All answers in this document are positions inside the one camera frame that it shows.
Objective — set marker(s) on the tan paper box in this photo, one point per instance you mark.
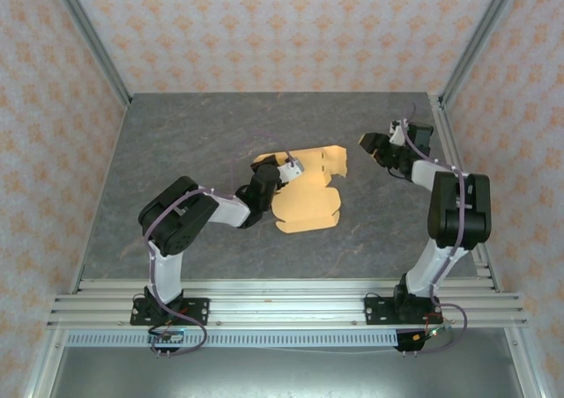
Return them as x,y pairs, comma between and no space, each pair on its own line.
304,204

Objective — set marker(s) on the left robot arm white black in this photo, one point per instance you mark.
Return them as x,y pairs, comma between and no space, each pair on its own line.
176,222

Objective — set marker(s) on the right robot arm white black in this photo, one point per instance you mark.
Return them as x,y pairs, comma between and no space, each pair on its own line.
462,213

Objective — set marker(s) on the small circuit board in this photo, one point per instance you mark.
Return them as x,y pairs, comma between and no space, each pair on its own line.
418,338
172,336

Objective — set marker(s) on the grey metal sheet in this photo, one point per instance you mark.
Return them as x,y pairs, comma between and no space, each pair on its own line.
286,376

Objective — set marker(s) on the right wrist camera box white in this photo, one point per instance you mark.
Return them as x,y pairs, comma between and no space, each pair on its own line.
398,134

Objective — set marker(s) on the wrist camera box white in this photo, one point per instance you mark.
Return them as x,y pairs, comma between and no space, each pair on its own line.
291,169
398,134

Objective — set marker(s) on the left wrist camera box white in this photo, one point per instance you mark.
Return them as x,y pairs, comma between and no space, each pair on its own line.
291,169

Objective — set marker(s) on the wide aluminium side rail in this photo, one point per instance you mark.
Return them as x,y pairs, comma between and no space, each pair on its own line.
444,123

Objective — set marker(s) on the aluminium mounting rail bed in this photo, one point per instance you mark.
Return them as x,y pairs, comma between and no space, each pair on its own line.
286,312

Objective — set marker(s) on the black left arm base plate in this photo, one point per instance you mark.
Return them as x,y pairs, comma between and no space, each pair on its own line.
198,310

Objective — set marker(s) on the aluminium frame post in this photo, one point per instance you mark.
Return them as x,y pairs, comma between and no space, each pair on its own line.
91,37
479,37

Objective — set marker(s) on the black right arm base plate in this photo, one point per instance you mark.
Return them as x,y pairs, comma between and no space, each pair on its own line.
374,312

